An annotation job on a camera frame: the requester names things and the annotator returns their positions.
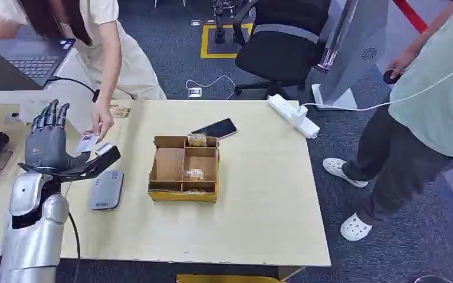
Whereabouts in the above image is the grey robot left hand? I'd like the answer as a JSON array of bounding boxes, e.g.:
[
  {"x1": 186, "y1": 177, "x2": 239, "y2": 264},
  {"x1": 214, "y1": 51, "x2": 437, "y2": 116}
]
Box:
[{"x1": 24, "y1": 99, "x2": 94, "y2": 173}]

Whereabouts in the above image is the person's right hand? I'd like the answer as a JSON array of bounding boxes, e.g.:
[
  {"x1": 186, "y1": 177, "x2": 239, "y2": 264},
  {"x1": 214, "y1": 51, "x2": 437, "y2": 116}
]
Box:
[{"x1": 386, "y1": 51, "x2": 413, "y2": 79}]

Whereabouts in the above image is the person's left hand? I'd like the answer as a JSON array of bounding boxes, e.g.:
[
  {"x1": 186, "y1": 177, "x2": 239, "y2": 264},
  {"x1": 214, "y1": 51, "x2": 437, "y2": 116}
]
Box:
[{"x1": 91, "y1": 100, "x2": 115, "y2": 140}]

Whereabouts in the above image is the black round object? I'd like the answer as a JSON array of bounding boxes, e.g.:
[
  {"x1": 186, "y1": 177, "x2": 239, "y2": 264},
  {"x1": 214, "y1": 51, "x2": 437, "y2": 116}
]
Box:
[{"x1": 382, "y1": 69, "x2": 402, "y2": 85}]

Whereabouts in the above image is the white card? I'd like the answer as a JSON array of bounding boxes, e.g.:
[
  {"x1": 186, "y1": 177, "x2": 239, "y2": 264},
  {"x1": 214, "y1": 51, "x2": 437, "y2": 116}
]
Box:
[{"x1": 74, "y1": 133, "x2": 101, "y2": 153}]

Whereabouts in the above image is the wooden compartment box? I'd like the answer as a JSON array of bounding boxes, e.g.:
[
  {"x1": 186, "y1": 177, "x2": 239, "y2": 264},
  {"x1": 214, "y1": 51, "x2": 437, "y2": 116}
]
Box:
[{"x1": 147, "y1": 135, "x2": 220, "y2": 203}]

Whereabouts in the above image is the clear plastic holder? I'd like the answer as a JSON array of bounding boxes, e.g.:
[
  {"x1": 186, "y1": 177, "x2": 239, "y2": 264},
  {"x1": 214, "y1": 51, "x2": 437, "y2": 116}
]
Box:
[{"x1": 0, "y1": 147, "x2": 14, "y2": 173}]

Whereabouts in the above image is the person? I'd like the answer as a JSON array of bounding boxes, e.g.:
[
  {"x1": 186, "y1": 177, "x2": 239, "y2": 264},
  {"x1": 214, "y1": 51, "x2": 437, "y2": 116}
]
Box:
[
  {"x1": 322, "y1": 0, "x2": 453, "y2": 242},
  {"x1": 0, "y1": 0, "x2": 168, "y2": 139}
]

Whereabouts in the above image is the red barrier bar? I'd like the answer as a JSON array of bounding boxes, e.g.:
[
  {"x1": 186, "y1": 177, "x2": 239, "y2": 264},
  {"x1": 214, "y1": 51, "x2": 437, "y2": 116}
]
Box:
[{"x1": 392, "y1": 0, "x2": 429, "y2": 34}]

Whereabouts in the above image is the silver kiosk stand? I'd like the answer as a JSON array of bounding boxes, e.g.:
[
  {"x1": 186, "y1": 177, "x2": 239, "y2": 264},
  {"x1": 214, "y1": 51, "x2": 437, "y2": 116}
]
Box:
[{"x1": 311, "y1": 0, "x2": 390, "y2": 110}]

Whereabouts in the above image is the grey laptop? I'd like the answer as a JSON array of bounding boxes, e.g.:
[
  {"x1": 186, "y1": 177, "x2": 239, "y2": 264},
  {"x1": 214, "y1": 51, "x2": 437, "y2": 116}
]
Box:
[{"x1": 0, "y1": 38, "x2": 76, "y2": 91}]

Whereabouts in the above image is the white plug adapter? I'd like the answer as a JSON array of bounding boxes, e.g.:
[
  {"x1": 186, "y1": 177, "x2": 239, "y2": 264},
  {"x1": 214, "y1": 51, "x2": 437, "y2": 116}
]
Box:
[{"x1": 291, "y1": 104, "x2": 309, "y2": 124}]

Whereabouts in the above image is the black smartphone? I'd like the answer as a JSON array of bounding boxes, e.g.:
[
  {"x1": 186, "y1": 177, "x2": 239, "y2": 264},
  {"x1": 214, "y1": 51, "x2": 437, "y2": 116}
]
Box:
[{"x1": 191, "y1": 118, "x2": 238, "y2": 140}]

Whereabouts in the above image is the white clog shoe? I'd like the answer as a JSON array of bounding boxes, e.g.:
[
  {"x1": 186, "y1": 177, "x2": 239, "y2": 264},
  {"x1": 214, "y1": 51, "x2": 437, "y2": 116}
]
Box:
[
  {"x1": 322, "y1": 157, "x2": 369, "y2": 189},
  {"x1": 340, "y1": 212, "x2": 373, "y2": 242}
]

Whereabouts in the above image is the white power strip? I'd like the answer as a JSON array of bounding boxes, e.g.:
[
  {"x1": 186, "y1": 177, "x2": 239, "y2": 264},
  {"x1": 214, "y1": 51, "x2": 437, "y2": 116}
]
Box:
[{"x1": 267, "y1": 94, "x2": 321, "y2": 140}]

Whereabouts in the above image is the black office chair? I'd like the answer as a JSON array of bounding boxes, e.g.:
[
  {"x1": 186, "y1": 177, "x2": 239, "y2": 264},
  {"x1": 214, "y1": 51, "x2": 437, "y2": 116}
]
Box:
[{"x1": 232, "y1": 0, "x2": 333, "y2": 100}]

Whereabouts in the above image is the black stand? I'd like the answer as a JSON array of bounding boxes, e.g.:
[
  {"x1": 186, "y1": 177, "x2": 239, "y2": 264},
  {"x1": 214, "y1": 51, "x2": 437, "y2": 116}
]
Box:
[{"x1": 212, "y1": 0, "x2": 238, "y2": 45}]

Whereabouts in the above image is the black cable with plug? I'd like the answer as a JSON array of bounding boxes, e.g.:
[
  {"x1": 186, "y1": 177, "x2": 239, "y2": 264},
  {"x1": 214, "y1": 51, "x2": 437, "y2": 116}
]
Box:
[{"x1": 47, "y1": 76, "x2": 101, "y2": 104}]

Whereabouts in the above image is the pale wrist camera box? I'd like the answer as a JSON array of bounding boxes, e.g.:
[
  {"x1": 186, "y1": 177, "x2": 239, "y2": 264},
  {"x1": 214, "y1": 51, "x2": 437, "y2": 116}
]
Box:
[{"x1": 94, "y1": 142, "x2": 114, "y2": 156}]

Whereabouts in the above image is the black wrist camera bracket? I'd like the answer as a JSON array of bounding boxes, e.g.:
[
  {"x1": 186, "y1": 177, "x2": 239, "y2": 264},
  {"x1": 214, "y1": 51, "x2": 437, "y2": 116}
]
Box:
[{"x1": 18, "y1": 145, "x2": 122, "y2": 182}]

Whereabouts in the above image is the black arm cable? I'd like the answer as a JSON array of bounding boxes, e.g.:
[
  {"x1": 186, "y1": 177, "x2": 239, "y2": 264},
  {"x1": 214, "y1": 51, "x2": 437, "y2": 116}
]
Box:
[{"x1": 67, "y1": 212, "x2": 81, "y2": 283}]

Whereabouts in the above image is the white floor cable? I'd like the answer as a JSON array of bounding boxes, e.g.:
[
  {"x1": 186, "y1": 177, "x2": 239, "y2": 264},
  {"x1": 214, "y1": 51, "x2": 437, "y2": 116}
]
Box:
[{"x1": 185, "y1": 75, "x2": 238, "y2": 101}]

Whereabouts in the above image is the grey cable loop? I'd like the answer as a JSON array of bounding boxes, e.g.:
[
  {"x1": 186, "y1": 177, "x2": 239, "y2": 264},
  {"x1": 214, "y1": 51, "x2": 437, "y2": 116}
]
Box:
[{"x1": 413, "y1": 275, "x2": 453, "y2": 283}]

